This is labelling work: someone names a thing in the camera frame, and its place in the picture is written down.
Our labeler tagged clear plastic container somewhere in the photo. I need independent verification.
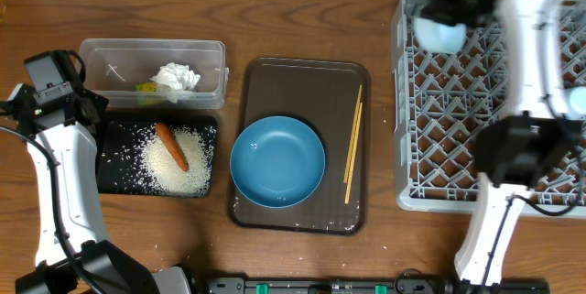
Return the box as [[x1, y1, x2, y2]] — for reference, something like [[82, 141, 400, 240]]
[[78, 38, 229, 109]]

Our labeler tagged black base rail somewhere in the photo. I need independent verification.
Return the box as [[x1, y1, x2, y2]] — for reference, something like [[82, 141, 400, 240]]
[[203, 273, 550, 294]]

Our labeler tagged brown serving tray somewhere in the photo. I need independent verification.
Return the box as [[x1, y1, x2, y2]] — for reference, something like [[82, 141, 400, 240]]
[[228, 58, 371, 235]]

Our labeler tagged dark blue plate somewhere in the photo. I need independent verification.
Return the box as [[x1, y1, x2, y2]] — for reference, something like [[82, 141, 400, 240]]
[[230, 116, 326, 209]]

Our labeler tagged wooden chopstick left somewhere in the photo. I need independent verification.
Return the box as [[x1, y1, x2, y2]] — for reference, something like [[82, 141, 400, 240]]
[[343, 85, 363, 183]]

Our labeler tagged wooden chopstick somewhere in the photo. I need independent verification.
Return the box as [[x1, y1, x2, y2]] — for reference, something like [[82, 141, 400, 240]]
[[344, 102, 363, 204], [343, 85, 363, 183]]

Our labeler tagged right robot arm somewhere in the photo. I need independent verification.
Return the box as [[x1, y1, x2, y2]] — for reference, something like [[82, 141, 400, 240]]
[[414, 0, 582, 293]]

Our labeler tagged white tissue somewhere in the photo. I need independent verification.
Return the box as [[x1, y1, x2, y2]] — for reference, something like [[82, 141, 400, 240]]
[[151, 62, 201, 103]]

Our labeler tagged light blue bowl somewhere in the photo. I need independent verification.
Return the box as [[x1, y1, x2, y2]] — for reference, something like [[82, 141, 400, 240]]
[[413, 16, 467, 54]]

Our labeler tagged grey dishwasher rack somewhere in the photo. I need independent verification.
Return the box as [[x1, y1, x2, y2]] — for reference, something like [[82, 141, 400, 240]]
[[392, 0, 585, 212]]

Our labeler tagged orange carrot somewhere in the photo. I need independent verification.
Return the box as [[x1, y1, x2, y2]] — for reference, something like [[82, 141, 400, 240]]
[[155, 123, 189, 172]]

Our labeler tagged yellow pandan cake wrapper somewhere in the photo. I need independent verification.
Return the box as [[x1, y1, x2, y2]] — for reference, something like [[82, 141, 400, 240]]
[[136, 82, 159, 106]]

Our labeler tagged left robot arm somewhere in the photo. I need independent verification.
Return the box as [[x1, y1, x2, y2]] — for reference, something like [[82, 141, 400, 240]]
[[1, 49, 194, 294]]

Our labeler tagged pile of white rice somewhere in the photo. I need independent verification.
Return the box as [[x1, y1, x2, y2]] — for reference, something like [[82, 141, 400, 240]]
[[109, 124, 217, 198]]

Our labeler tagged wooden chopstick right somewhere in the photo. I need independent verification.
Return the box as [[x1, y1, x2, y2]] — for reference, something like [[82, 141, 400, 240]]
[[344, 102, 363, 204]]

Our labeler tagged black plastic tray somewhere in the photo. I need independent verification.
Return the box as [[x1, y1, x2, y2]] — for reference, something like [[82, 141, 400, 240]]
[[94, 113, 220, 199]]

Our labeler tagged light blue cup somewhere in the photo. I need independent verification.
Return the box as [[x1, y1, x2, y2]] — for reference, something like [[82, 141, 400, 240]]
[[565, 86, 586, 120]]

